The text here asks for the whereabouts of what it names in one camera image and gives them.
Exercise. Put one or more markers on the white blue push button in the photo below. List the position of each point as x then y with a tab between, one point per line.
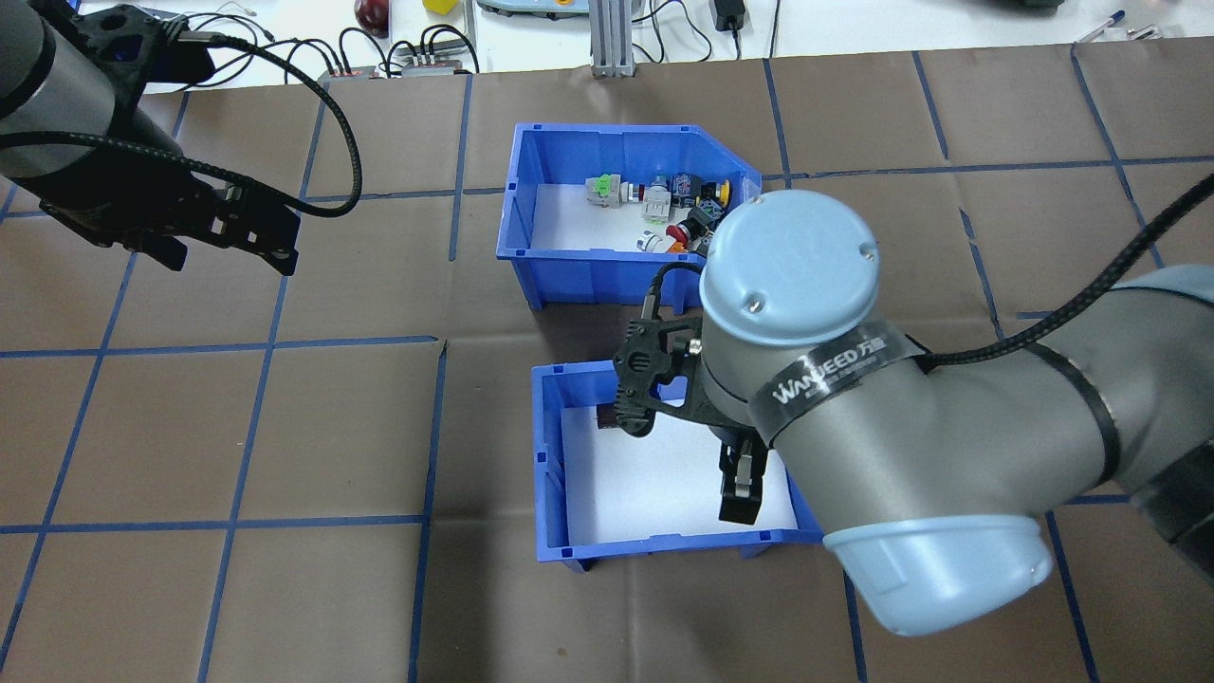
649	243

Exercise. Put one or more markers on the green white push button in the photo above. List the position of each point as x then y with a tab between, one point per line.
598	191

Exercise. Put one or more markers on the blue black switch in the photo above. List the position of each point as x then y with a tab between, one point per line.
682	186

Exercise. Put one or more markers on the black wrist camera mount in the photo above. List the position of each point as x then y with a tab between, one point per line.
654	356
123	43

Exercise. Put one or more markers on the orange push button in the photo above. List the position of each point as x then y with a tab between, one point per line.
675	249

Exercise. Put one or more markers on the white green switch block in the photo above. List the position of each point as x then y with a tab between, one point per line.
656	204

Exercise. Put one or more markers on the red mushroom push button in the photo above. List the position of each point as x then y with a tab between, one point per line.
683	229

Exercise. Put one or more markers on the blue white pen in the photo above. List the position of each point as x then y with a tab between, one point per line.
1103	26

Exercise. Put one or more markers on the grey white switch block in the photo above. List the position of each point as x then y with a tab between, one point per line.
626	194

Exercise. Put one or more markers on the small black block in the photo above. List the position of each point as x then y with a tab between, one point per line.
606	418

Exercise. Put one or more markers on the blue plastic button bin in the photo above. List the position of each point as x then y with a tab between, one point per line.
569	275

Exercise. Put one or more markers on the red yellow mango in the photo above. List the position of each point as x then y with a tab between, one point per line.
371	11

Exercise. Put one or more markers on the silver binder clip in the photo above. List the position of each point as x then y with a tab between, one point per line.
1144	31

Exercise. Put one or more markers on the black power adapter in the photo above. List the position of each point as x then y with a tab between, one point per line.
728	15

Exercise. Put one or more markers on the grey usb hub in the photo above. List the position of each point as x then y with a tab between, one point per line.
427	64

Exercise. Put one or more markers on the yellow black push button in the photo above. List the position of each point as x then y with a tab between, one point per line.
713	194

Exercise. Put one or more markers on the aluminium profile post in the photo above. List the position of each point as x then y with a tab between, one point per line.
613	43

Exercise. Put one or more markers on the yellow cube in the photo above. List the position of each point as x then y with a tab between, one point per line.
439	6

